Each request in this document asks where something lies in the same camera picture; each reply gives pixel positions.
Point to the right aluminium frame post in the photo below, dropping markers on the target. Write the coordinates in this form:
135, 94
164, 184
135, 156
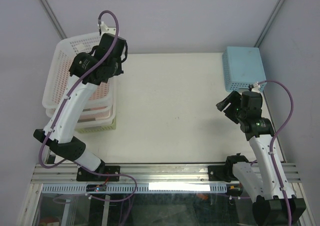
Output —
267, 26

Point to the pink basket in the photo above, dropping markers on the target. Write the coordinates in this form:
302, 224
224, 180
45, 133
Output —
74, 100

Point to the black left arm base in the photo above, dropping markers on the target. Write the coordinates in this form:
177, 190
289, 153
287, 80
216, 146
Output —
105, 172

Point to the yellow-green perforated basket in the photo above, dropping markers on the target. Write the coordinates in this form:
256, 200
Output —
104, 126

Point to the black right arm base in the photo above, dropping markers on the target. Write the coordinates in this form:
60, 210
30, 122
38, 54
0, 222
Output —
225, 172

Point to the left aluminium frame post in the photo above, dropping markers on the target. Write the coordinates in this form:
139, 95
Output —
53, 18

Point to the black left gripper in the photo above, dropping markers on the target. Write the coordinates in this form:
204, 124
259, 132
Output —
120, 70

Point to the white perforated basket top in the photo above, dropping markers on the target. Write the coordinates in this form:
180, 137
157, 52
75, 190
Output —
66, 50

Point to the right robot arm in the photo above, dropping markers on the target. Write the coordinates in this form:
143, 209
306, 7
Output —
274, 202

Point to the aluminium mounting rail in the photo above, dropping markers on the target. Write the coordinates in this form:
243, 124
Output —
143, 173

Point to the light blue perforated basket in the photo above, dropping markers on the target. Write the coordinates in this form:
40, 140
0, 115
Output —
242, 66

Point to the grey slotted cable duct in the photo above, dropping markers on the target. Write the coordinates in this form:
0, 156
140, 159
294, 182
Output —
140, 188

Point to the aluminium frame post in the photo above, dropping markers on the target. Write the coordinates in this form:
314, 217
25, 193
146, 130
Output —
53, 18
267, 26

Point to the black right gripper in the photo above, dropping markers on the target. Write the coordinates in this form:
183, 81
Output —
233, 98

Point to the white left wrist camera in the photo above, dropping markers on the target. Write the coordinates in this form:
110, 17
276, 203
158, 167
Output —
104, 29

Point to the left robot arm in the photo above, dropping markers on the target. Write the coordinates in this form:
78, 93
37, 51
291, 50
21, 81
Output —
87, 71

